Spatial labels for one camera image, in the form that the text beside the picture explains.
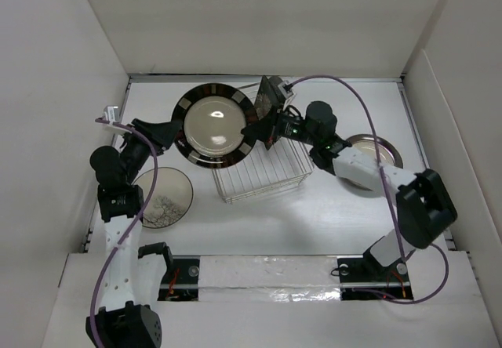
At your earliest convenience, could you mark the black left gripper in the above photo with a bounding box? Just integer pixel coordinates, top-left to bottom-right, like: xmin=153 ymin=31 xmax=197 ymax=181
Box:
xmin=121 ymin=119 xmax=181 ymax=183

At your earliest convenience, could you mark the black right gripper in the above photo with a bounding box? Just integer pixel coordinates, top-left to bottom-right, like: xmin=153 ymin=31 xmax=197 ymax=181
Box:
xmin=242 ymin=101 xmax=319 ymax=147

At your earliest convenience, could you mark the black floral square plate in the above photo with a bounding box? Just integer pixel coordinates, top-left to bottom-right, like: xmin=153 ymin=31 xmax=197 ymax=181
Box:
xmin=254 ymin=76 xmax=283 ymax=120

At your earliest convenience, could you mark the cream plate checkered dark rim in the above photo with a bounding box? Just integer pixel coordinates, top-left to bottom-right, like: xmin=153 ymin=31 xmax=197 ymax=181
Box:
xmin=172 ymin=83 xmax=258 ymax=169

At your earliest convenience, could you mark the cream plate tree pattern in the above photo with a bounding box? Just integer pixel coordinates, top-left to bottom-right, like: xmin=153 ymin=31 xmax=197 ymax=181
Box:
xmin=142 ymin=167 xmax=194 ymax=229

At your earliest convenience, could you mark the cream plate brown rim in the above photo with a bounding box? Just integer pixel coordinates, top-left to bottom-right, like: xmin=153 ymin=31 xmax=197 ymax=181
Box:
xmin=344 ymin=134 xmax=403 ymax=191

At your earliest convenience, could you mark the grey reindeer round plate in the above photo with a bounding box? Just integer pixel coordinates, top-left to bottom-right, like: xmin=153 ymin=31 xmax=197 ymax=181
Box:
xmin=269 ymin=75 xmax=284 ymax=86

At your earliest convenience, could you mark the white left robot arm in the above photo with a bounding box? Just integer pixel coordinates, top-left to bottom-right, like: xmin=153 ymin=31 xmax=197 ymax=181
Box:
xmin=85 ymin=118 xmax=182 ymax=347

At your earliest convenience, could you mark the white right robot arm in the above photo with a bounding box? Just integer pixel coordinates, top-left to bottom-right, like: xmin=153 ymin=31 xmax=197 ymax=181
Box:
xmin=242 ymin=101 xmax=457 ymax=280

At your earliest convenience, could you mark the metal wire dish rack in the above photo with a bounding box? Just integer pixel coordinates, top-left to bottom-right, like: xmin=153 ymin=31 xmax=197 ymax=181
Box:
xmin=211 ymin=83 xmax=315 ymax=206

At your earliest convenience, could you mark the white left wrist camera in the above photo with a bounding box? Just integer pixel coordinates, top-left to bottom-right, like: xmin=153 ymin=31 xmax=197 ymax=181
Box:
xmin=101 ymin=105 xmax=120 ymax=125

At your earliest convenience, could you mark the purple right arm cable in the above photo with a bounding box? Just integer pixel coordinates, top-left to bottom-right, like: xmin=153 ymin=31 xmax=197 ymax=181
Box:
xmin=289 ymin=74 xmax=450 ymax=305

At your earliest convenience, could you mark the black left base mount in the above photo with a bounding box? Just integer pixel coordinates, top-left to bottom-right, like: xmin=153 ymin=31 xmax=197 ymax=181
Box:
xmin=158 ymin=256 xmax=201 ymax=302

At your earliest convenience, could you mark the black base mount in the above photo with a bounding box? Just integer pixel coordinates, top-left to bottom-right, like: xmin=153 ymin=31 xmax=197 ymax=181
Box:
xmin=158 ymin=256 xmax=201 ymax=302
xmin=330 ymin=256 xmax=413 ymax=301

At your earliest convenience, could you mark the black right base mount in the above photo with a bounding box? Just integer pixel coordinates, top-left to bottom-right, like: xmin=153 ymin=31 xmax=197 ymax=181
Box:
xmin=330 ymin=256 xmax=413 ymax=301

